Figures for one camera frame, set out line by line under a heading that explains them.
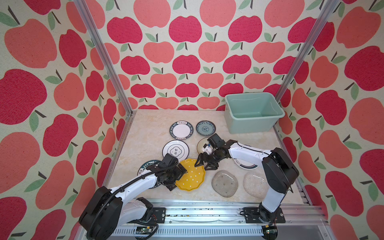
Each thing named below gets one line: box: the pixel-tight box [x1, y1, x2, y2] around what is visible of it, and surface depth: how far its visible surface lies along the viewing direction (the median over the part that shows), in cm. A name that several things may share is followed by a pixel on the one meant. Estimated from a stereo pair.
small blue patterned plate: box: [196, 120, 217, 136], surface depth 113 cm
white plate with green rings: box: [162, 140, 190, 163], surface depth 100 cm
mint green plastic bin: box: [224, 92, 286, 134], surface depth 110 cm
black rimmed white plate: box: [169, 120, 194, 141], surface depth 111 cm
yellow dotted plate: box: [175, 158, 206, 192], surface depth 86 cm
